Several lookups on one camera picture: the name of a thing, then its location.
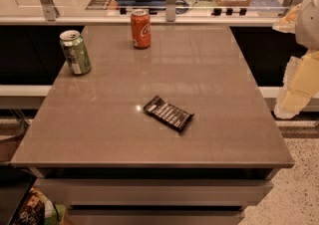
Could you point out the chip bag on floor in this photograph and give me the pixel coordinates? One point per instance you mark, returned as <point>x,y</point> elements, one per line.
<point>35,210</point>

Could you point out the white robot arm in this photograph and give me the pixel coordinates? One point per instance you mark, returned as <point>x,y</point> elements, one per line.
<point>309,29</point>

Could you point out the grey table drawer cabinet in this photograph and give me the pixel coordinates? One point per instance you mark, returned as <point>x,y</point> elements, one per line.
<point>155,201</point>

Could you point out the green soda can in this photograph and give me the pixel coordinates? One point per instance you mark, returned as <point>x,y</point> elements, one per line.
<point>75,52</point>

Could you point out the orange coke can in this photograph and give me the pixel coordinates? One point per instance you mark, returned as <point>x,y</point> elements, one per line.
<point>141,28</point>

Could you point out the black snack bar wrapper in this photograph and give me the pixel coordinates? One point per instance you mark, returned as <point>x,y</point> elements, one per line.
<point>167,113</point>

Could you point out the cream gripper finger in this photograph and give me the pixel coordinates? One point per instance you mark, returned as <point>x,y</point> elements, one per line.
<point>289,23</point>
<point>300,85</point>

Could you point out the black bin lower left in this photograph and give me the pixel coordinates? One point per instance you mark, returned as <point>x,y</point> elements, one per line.
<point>15,185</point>

